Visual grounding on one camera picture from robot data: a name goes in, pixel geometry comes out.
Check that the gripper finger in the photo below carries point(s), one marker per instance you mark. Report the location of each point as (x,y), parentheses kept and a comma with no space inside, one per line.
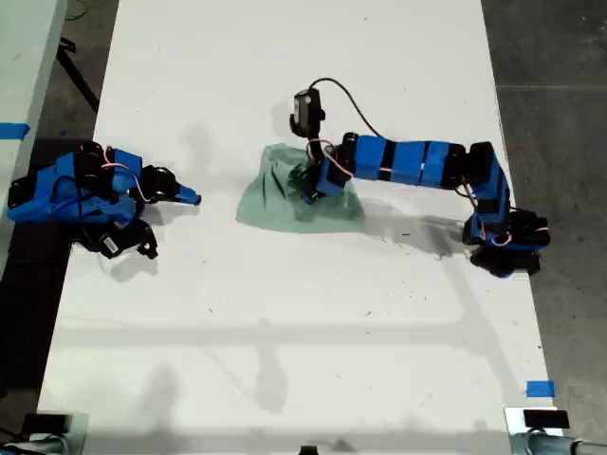
(187,193)
(307,195)
(315,196)
(186,201)

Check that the pale green T-shirt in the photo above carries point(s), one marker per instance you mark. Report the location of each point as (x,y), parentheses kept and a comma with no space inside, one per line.
(270,208)

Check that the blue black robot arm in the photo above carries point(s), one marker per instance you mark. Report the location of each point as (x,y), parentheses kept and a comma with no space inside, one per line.
(412,161)
(61,189)

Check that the black stand leg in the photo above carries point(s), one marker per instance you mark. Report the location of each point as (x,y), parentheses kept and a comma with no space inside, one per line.
(76,76)

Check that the long blue tape strip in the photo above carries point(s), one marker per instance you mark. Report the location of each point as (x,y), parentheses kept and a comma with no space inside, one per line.
(14,130)

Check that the pale side table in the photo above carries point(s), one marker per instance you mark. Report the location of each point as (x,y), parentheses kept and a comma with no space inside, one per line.
(23,47)

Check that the small black clamp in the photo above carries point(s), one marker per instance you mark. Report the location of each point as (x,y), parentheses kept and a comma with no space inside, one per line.
(309,450)

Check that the small black box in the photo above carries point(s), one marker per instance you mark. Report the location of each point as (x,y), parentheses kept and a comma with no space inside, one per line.
(45,423)
(545,419)

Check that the short blue tape strip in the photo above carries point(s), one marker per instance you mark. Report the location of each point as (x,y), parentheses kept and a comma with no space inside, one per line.
(540,389)

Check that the black camera stalk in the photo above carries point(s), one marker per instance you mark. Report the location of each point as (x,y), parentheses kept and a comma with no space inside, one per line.
(314,148)

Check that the black camera box grey face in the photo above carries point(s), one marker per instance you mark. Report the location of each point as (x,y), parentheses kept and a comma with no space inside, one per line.
(306,114)

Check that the black camera box white label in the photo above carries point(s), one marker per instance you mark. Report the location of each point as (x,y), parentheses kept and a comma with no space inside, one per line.
(114,244)

